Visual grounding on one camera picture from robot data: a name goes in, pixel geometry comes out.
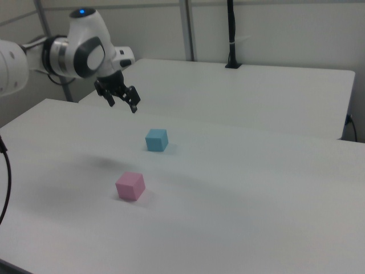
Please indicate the grey double partition post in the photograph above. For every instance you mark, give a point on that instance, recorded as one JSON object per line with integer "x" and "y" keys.
{"x": 188, "y": 28}

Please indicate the pink cube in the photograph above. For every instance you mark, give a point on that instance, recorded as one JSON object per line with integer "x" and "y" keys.
{"x": 129, "y": 185}

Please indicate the white adjoining table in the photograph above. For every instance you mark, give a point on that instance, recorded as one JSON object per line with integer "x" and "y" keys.
{"x": 233, "y": 94}

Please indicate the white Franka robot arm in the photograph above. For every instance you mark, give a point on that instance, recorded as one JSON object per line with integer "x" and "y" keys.
{"x": 82, "y": 37}

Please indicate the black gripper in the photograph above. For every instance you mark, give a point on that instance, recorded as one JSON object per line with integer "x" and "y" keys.
{"x": 111, "y": 81}

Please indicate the grey slanted partition post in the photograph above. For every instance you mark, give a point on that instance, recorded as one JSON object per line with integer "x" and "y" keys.
{"x": 45, "y": 20}

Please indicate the blue cube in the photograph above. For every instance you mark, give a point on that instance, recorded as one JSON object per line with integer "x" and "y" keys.
{"x": 155, "y": 140}

